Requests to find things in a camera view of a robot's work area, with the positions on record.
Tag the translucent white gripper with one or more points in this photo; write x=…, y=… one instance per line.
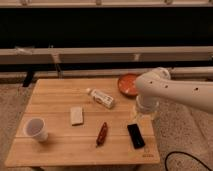
x=137, y=115

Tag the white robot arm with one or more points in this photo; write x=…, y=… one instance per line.
x=157, y=83

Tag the orange ceramic bowl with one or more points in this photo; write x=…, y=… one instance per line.
x=126, y=84

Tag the white sponge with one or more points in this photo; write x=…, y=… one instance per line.
x=76, y=116

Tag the black rectangular remote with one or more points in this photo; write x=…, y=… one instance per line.
x=135, y=135

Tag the white plastic bottle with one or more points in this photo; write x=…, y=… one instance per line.
x=101, y=97

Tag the red chili pepper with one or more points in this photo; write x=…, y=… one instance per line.
x=102, y=135

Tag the wooden table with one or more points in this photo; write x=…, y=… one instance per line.
x=67, y=145

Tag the white paper cup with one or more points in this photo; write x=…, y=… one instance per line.
x=35, y=128

